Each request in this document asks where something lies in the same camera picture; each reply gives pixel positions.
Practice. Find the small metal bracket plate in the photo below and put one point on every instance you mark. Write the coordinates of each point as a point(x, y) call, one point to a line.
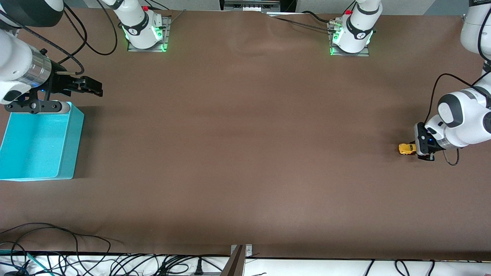
point(249, 251)

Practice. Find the grey metal post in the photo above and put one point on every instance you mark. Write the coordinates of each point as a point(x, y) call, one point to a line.
point(234, 264)

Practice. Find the brown table cover sheet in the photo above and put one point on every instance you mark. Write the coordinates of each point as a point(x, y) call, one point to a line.
point(245, 153)

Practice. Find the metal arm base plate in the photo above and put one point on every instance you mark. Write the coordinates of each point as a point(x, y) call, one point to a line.
point(362, 54)
point(167, 34)

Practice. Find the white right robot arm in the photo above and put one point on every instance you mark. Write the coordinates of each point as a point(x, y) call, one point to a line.
point(15, 61)

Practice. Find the thin grey rod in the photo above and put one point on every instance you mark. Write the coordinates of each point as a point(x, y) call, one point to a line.
point(177, 16)

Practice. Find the turquoise plastic bin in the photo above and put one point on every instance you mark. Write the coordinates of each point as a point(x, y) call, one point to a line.
point(38, 149)

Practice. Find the black power plug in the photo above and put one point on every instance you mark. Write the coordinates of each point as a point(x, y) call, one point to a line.
point(198, 268)

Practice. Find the black power strip device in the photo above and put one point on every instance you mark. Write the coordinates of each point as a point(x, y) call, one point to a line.
point(251, 5)

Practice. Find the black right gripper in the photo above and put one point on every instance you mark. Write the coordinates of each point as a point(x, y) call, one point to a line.
point(60, 82)

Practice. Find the yellow beetle toy car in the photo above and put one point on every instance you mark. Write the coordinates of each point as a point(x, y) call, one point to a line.
point(404, 149)

